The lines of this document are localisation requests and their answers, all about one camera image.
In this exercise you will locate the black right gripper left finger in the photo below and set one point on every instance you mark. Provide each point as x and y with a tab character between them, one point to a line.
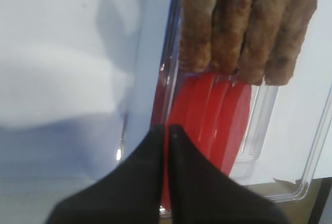
131	193

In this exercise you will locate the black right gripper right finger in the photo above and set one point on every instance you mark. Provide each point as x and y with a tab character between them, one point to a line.
200	193

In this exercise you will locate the red tomato slice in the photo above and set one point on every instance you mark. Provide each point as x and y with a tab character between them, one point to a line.
177	116

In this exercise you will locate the red tomato slices stack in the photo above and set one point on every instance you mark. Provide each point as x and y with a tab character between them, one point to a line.
217	118

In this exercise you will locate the clear patty tomato container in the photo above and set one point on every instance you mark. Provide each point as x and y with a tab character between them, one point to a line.
288	126

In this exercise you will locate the brown meat patty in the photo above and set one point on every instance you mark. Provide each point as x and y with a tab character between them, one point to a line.
195	43
263	26
229	23
291	35

